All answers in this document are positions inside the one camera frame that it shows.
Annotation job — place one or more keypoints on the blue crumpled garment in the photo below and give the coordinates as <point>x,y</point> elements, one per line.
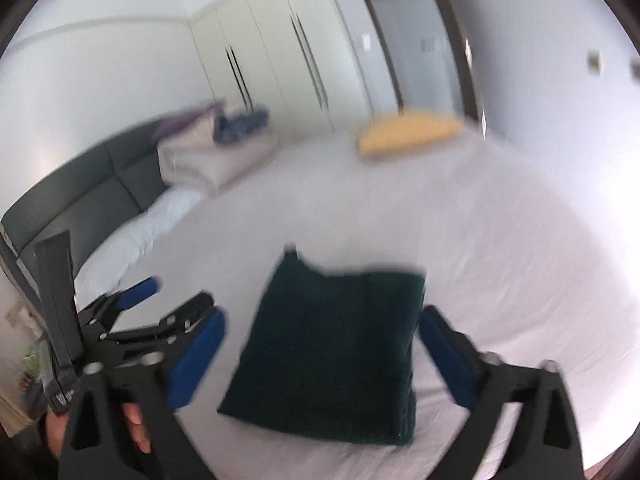
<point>240,126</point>

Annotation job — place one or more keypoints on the yellow cushion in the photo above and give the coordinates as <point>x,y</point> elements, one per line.
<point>407,131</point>

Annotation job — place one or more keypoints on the cream wardrobe with handles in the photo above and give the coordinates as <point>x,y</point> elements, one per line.
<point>291,57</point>

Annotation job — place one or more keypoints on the upper wall switch plate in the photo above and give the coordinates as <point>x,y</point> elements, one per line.
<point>594,62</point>

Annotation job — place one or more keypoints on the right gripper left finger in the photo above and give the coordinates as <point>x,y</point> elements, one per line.
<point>123,422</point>

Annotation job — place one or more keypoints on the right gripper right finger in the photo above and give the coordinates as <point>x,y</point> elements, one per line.
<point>544,442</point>

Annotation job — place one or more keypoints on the purple cloth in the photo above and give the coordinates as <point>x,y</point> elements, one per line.
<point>173,124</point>

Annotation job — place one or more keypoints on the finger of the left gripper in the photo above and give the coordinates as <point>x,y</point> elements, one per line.
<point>136,294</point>

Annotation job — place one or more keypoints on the dark green knit sweater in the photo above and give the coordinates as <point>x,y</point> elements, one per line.
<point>329,356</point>

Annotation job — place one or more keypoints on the dark brown door frame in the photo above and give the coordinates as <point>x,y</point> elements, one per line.
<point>428,56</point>

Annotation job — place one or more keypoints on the white pillow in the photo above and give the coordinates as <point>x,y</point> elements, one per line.
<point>105,267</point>

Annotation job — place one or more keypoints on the dark grey padded headboard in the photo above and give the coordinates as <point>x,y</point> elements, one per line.
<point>90,197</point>

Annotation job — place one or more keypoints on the person's left hand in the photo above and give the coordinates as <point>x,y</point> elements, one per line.
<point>55,429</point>

